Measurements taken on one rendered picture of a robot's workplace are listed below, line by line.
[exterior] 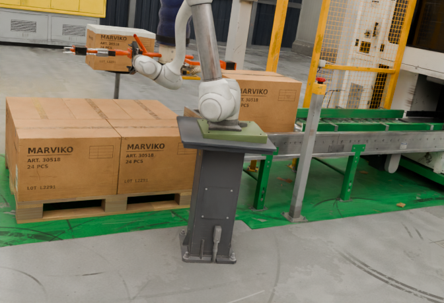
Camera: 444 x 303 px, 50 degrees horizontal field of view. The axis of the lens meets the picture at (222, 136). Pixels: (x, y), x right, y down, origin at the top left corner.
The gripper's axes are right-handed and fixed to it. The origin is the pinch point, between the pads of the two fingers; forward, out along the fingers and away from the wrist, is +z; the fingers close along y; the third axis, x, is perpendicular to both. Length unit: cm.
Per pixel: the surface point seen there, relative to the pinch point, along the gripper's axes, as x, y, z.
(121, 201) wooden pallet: 0, 95, -8
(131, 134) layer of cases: 4, 50, -4
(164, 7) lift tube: 23.2, -31.0, 10.7
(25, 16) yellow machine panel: -5, 45, 738
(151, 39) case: 72, 8, 181
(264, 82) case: 96, 11, -6
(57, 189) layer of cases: -41, 84, -9
